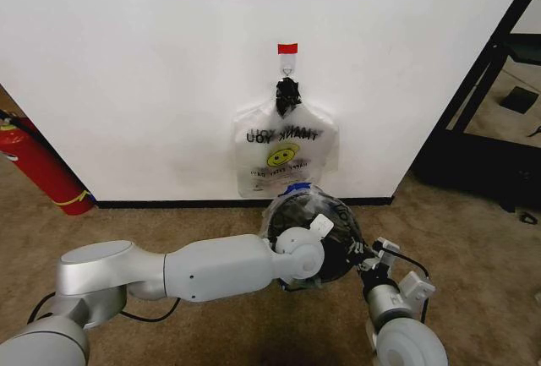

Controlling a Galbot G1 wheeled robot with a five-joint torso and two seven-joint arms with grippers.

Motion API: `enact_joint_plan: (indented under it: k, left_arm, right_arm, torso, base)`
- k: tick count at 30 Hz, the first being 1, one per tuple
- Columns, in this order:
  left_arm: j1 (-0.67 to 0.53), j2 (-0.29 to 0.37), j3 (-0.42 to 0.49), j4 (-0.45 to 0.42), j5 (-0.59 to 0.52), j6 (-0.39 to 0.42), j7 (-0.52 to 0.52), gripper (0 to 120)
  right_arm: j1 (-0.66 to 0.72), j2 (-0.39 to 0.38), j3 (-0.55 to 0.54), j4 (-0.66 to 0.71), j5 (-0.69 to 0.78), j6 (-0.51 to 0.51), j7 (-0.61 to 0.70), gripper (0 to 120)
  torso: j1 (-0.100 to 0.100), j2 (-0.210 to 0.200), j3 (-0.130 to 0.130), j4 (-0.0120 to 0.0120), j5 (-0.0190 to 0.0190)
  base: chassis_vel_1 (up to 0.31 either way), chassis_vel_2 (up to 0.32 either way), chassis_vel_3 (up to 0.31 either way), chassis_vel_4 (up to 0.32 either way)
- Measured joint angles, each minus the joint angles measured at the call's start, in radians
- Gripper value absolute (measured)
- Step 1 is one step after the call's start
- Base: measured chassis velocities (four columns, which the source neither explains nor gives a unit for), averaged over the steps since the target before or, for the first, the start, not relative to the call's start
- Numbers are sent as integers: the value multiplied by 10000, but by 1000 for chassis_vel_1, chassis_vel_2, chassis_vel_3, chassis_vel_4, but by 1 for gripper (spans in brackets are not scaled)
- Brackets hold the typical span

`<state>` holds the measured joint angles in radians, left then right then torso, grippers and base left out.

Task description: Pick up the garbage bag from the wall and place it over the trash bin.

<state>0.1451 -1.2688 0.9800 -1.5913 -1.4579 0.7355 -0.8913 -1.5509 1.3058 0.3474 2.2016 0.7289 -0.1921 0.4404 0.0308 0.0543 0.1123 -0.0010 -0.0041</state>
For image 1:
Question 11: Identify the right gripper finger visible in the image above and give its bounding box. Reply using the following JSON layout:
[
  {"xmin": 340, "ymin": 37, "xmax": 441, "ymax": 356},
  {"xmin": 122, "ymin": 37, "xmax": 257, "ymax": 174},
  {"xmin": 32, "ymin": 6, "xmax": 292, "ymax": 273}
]
[
  {"xmin": 356, "ymin": 255, "xmax": 383, "ymax": 276},
  {"xmin": 347, "ymin": 239, "xmax": 376, "ymax": 259}
]

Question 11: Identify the black trash bin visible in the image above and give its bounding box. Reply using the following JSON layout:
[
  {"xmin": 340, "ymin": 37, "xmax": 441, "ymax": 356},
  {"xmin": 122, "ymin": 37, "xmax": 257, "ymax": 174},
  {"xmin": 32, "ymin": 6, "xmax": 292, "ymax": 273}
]
[{"xmin": 260, "ymin": 186, "xmax": 365, "ymax": 295}]

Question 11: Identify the clear smiley garbage bag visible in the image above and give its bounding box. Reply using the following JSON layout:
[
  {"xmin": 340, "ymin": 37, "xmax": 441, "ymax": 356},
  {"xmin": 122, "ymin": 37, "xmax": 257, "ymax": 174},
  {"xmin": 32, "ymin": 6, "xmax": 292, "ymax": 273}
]
[{"xmin": 231, "ymin": 78, "xmax": 342, "ymax": 199}]

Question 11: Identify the blue tape piece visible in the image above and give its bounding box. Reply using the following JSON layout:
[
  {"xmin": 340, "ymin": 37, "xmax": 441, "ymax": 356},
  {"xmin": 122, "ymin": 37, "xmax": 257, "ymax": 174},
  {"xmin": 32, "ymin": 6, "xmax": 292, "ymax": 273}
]
[{"xmin": 282, "ymin": 181, "xmax": 314, "ymax": 196}]

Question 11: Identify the black baseboard strip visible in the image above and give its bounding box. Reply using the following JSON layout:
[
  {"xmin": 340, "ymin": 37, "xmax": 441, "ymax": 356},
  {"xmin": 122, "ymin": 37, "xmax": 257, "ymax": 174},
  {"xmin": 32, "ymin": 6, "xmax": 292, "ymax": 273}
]
[{"xmin": 96, "ymin": 196, "xmax": 395, "ymax": 210}]

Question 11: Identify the small black flat box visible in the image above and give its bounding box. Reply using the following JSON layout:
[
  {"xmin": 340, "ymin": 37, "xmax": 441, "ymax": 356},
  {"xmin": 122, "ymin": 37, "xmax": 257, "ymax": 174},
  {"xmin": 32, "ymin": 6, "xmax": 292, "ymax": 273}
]
[{"xmin": 501, "ymin": 85, "xmax": 538, "ymax": 114}]

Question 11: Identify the red fire extinguisher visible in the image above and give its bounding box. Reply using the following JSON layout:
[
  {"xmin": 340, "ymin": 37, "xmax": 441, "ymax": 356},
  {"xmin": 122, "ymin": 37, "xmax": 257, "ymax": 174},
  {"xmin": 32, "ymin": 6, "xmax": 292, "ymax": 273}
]
[{"xmin": 0, "ymin": 107, "xmax": 96, "ymax": 217}]

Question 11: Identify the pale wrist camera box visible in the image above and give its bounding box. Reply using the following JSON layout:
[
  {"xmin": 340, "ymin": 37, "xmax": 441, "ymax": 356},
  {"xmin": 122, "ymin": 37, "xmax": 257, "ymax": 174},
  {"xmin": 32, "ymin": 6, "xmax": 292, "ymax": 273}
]
[{"xmin": 373, "ymin": 236, "xmax": 401, "ymax": 266}]

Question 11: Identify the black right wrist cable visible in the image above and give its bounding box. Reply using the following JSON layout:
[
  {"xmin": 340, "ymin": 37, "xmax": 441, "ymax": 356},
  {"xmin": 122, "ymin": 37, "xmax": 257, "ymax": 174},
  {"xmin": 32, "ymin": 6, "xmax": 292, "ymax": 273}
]
[{"xmin": 391, "ymin": 250, "xmax": 433, "ymax": 323}]

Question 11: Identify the black metal rack frame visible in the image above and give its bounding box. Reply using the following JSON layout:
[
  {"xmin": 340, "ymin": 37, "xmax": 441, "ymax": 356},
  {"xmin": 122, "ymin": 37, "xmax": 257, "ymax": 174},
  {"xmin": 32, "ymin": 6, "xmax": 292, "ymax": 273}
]
[{"xmin": 410, "ymin": 0, "xmax": 541, "ymax": 215}]

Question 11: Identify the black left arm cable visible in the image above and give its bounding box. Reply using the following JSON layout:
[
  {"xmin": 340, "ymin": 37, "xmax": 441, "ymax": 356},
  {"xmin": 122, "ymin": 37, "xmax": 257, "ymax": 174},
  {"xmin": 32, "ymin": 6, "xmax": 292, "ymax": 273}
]
[{"xmin": 26, "ymin": 289, "xmax": 182, "ymax": 325}]

